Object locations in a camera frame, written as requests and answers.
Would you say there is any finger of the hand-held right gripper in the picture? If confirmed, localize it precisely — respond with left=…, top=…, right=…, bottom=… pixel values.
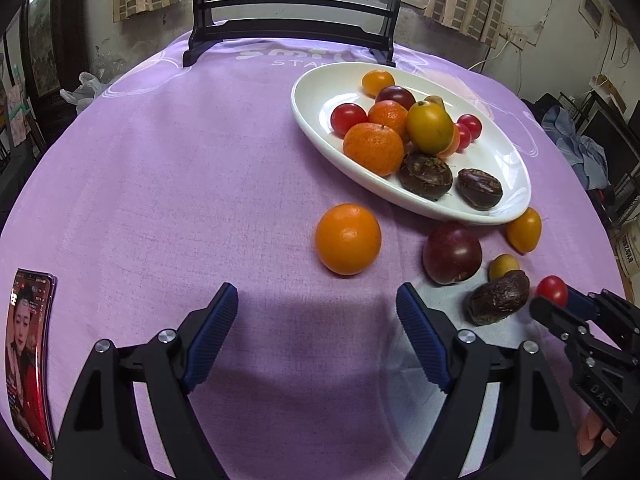
left=530, top=296, right=592, bottom=345
left=567, top=289, right=640, bottom=334

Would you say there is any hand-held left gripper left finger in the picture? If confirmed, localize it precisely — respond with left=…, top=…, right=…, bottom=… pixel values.
left=51, top=282, right=239, bottom=480

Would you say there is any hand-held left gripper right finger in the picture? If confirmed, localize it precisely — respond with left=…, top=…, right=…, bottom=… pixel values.
left=396, top=282, right=583, bottom=480

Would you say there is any large mandarin with stem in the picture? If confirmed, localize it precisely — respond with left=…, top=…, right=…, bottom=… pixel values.
left=343, top=122, right=405, bottom=177

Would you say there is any yellow-green tomato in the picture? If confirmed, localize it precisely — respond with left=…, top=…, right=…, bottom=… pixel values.
left=405, top=101, right=455, bottom=156

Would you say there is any small dark purple tomato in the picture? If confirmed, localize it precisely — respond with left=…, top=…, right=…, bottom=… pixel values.
left=375, top=85, right=417, bottom=111

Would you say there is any small orange tomato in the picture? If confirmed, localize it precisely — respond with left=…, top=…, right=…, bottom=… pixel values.
left=361, top=69, right=396, bottom=98

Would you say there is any white oval plate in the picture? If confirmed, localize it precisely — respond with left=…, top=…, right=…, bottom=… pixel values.
left=291, top=64, right=532, bottom=225

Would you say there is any person's right hand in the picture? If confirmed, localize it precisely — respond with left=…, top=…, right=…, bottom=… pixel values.
left=576, top=407, right=618, bottom=457

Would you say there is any dark wrinkled date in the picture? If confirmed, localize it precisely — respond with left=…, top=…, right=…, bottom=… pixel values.
left=467, top=270, right=530, bottom=326

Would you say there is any white printed sack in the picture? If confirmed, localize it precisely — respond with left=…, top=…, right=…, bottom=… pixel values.
left=615, top=232, right=640, bottom=281

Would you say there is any small yellow cherry tomato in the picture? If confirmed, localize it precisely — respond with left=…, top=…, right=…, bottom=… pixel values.
left=488, top=254, right=520, bottom=282

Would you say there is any dark purple plum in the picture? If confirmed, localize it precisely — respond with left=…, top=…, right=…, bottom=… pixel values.
left=422, top=221, right=483, bottom=286

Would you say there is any yellow-orange plum tomato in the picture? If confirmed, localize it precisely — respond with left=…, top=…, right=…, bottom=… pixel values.
left=505, top=207, right=543, bottom=254

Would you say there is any blue clothing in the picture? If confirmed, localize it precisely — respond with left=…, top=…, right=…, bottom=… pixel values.
left=542, top=105, right=611, bottom=191

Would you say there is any black equipment rack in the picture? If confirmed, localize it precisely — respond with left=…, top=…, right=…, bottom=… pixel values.
left=575, top=90, right=640, bottom=221

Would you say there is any purple tablecloth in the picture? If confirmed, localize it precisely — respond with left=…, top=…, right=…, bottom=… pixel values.
left=0, top=27, right=631, bottom=480

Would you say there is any smartphone with lit screen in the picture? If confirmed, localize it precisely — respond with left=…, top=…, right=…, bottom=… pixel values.
left=5, top=268, right=57, bottom=462

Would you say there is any cardboard box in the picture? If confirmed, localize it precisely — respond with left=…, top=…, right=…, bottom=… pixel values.
left=590, top=74, right=628, bottom=111

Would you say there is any white plastic bag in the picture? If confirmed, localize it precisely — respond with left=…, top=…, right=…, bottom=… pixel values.
left=60, top=71, right=108, bottom=116

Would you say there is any black stand with round painting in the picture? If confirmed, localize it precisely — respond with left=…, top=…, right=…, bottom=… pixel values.
left=182, top=0, right=403, bottom=68

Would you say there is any dark wooden cabinet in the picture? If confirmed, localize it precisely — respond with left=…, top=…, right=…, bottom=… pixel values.
left=20, top=0, right=96, bottom=106

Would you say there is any white cable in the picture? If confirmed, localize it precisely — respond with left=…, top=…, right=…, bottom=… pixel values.
left=467, top=40, right=511, bottom=73

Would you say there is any wall power outlet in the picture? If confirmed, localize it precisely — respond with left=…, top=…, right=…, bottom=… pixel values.
left=500, top=30, right=543, bottom=48

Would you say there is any wall electrical box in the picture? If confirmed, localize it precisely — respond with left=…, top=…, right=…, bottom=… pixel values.
left=580, top=0, right=608, bottom=26

